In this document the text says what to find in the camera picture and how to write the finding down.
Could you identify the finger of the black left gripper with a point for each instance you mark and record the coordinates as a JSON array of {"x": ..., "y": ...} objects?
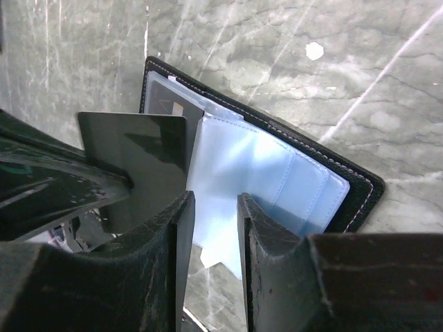
[{"x": 45, "y": 182}]

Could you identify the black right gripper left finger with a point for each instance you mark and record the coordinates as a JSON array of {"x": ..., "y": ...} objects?
[{"x": 135, "y": 282}]

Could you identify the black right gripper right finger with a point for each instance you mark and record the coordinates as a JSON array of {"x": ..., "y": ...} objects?
[{"x": 337, "y": 282}]

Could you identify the black card from holder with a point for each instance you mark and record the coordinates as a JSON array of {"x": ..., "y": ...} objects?
[{"x": 149, "y": 149}]

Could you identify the black leather card holder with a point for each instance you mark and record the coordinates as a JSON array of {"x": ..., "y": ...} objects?
[{"x": 300, "y": 183}]

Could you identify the black card in holder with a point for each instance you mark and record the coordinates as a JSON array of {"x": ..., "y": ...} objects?
[{"x": 163, "y": 97}]

